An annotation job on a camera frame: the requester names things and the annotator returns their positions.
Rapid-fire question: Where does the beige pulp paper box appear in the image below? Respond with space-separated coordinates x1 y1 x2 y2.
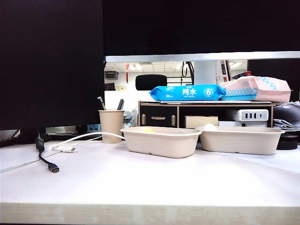
120 126 203 159
195 126 285 156

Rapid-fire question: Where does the small beige box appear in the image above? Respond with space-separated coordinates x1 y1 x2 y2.
184 115 219 129

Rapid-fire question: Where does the flat white box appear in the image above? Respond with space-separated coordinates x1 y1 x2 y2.
217 120 269 128

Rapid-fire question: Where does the wooden desk shelf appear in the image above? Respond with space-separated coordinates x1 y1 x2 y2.
137 100 275 129

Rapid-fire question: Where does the beige paper cup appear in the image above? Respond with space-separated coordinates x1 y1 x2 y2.
98 109 126 144

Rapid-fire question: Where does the blue wet wipes pack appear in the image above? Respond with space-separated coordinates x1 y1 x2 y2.
149 84 227 102

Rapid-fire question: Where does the silver pen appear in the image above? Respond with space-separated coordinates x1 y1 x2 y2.
97 96 107 111

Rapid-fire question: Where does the large silver-edged monitor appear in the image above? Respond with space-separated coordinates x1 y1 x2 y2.
103 0 300 63

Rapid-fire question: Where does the white power strip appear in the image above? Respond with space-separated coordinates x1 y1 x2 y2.
226 109 269 122

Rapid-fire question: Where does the black computer monitor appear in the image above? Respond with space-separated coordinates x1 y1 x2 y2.
0 0 105 148

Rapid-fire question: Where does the pink tissue pack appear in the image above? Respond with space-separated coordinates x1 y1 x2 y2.
219 75 293 103

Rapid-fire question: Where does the dark background monitor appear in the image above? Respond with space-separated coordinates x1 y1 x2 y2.
247 58 300 103

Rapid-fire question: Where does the grey folded cloth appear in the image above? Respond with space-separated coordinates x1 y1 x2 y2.
273 101 300 131

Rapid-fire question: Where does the black round object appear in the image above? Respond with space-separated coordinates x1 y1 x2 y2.
276 135 299 150

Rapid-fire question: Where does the white cable with adapter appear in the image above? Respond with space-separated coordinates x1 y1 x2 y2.
52 131 126 153

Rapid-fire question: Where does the black cable with plug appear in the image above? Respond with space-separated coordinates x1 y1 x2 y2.
35 128 60 174

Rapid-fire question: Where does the thin white cable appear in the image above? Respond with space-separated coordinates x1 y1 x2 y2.
0 137 104 173

